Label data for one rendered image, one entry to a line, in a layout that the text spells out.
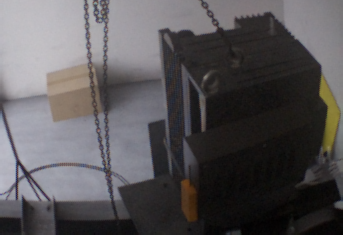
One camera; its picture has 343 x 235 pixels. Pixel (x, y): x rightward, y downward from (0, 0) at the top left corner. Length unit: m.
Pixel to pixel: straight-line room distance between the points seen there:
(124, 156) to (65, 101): 0.64
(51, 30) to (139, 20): 0.72
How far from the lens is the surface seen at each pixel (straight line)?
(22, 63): 4.46
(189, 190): 1.78
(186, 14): 4.27
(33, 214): 2.69
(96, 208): 2.67
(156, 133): 2.53
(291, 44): 1.98
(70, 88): 4.15
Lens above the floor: 2.64
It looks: 38 degrees down
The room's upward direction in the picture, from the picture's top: 5 degrees counter-clockwise
